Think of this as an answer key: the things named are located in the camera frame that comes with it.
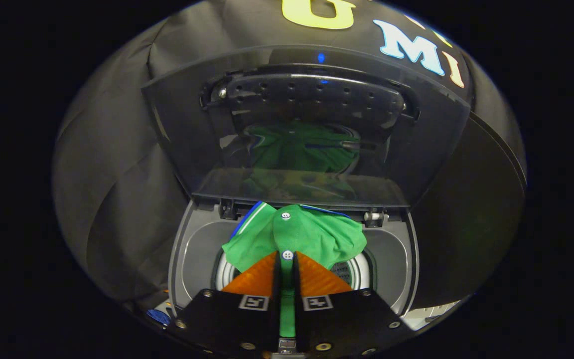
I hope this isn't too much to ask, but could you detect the grey washing machine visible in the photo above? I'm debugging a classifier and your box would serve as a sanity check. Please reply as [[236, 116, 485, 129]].
[[145, 199, 420, 330]]

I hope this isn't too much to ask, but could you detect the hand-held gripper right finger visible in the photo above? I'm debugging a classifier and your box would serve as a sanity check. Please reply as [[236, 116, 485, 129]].
[[292, 250, 413, 356]]

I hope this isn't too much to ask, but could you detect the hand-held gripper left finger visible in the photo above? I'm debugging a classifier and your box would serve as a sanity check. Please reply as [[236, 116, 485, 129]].
[[174, 250, 282, 354]]

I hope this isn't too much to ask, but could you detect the dark washing machine lid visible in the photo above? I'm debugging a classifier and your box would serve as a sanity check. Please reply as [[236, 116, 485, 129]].
[[142, 45, 472, 209]]

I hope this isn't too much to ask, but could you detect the black backdrop cloth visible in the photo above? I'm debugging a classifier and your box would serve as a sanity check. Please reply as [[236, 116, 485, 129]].
[[53, 0, 474, 305]]

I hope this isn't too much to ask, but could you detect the beige cabinet with black frame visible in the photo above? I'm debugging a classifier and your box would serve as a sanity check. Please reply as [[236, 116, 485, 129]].
[[407, 112, 527, 311]]

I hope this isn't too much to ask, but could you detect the green polo shirt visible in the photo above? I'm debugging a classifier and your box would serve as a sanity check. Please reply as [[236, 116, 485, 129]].
[[221, 202, 367, 340]]

